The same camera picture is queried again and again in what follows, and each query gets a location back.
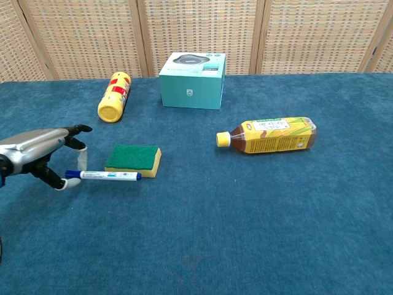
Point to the green yellow scrub sponge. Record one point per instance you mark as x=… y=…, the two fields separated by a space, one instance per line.
x=132 y=156

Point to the teal white speaker box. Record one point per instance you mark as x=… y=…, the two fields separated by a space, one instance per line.
x=192 y=90

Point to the blue felt table mat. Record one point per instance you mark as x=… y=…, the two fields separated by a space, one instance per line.
x=215 y=221

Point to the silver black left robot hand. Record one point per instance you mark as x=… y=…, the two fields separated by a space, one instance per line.
x=33 y=144

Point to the yellow squeeze bottle red label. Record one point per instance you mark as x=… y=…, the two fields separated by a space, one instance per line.
x=115 y=98

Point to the blue white marker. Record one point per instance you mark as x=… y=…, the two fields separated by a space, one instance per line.
x=107 y=175

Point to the woven rattan screen panel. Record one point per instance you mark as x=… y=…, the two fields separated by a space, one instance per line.
x=15 y=52
x=385 y=58
x=319 y=37
x=86 y=37
x=199 y=27

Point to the tea bottle yellow label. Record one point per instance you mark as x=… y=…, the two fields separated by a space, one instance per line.
x=276 y=136

